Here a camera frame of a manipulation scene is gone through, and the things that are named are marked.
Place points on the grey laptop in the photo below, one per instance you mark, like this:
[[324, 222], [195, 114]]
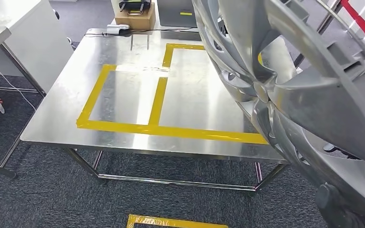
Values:
[[176, 19]]

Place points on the stainless steel workbench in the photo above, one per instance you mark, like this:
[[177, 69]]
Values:
[[122, 94]]

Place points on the red barrier belt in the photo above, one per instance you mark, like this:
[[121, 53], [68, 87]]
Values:
[[362, 22]]

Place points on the pale grey cabinet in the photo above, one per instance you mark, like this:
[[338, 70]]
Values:
[[37, 41]]

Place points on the chrome stanchion post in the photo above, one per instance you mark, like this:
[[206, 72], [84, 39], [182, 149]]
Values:
[[327, 19]]

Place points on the black remote controller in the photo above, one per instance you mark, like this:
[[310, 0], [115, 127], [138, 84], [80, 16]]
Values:
[[135, 4]]

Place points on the silver plastic wheel hubcap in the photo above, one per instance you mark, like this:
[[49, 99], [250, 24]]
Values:
[[321, 107]]

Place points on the white power adapter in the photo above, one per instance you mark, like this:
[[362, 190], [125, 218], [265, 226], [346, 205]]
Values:
[[116, 29]]

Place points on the brown cardboard box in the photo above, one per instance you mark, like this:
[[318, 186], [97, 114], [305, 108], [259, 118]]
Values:
[[135, 22]]

